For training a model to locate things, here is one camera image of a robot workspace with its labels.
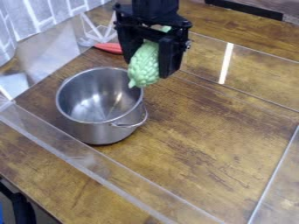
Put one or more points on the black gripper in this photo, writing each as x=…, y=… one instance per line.
x=152, y=20

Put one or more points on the green bumpy bitter gourd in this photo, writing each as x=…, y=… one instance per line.
x=143, y=67

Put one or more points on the silver metal pot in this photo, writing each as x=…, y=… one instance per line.
x=100, y=108

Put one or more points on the black bar on table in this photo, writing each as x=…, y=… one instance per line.
x=247, y=9

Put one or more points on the clear acrylic triangular bracket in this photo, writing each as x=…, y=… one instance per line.
x=96, y=34

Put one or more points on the clear acrylic enclosure wall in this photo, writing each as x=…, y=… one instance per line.
x=214, y=159

